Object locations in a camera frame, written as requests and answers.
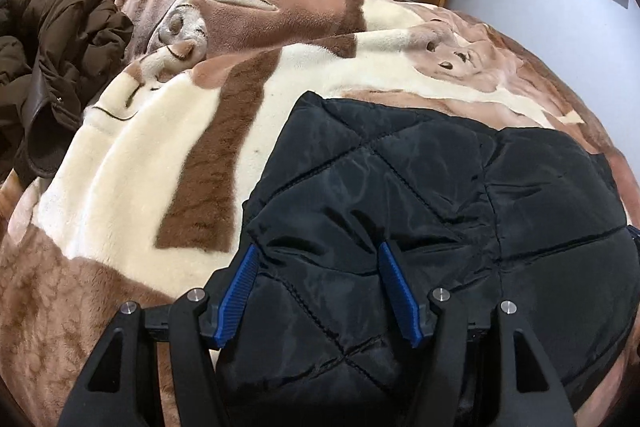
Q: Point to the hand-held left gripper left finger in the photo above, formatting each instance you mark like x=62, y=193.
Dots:
x=235, y=297

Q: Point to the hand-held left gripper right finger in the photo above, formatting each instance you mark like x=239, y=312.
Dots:
x=400, y=292

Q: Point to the black quilted jacket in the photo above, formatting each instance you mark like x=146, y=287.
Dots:
x=450, y=187

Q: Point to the brown and cream printed blanket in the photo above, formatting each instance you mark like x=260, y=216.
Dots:
x=175, y=157

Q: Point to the brown puffer jacket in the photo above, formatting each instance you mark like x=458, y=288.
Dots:
x=55, y=47

